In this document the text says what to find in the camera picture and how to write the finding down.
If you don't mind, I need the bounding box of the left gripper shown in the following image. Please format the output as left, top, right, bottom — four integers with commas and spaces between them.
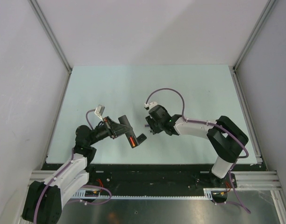
88, 116, 132, 146

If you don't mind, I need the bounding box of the black remote control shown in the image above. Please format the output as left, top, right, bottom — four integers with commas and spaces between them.
118, 115, 139, 148

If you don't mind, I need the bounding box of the black battery cover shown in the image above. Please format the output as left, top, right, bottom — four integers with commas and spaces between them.
137, 133, 147, 145

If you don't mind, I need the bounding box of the red orange battery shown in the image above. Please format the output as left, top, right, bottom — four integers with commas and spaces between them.
129, 136, 136, 147

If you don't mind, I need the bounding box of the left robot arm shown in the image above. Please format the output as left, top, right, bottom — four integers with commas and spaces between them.
21, 115, 134, 224

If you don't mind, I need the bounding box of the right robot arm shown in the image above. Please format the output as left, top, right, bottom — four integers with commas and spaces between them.
144, 102, 249, 187

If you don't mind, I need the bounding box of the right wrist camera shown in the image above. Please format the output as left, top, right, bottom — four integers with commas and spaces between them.
144, 101, 158, 110

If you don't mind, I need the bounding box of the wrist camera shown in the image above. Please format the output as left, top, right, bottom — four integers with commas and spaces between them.
94, 105, 105, 120
144, 101, 158, 110

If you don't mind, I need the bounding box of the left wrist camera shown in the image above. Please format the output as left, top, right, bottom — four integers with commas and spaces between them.
94, 105, 105, 120

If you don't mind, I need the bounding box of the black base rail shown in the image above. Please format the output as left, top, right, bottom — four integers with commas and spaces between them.
41, 162, 267, 196

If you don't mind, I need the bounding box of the grey slotted cable duct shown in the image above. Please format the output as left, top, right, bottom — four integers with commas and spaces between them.
72, 189, 215, 199

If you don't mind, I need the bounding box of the left aluminium frame post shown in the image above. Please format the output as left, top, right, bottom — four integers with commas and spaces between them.
28, 0, 72, 74

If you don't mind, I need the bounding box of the aluminium frame post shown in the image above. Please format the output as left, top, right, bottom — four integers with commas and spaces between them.
28, 0, 72, 74
232, 0, 278, 72

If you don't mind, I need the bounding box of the right aluminium frame post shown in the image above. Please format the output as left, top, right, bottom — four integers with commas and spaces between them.
232, 0, 278, 72

